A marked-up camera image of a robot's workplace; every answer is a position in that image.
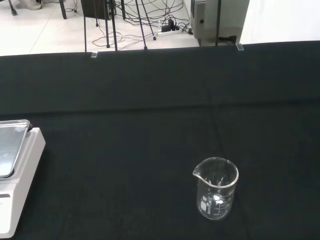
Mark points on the grey metal cabinet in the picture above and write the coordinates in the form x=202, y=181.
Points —
x=225, y=20

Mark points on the black bench cloth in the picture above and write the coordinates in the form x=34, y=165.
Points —
x=140, y=130

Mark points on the black equipment box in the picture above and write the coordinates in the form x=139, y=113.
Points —
x=96, y=8

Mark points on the white power strip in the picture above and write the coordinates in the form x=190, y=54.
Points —
x=170, y=32

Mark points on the black tripod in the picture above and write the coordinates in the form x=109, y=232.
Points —
x=107, y=32
x=142, y=32

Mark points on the black stand pole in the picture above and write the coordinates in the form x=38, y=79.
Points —
x=218, y=22

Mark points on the clear plastic cloth clip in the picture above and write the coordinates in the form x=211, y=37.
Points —
x=239, y=47
x=94, y=55

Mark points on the white electronic balance steel pan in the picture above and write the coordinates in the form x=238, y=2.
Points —
x=27, y=160

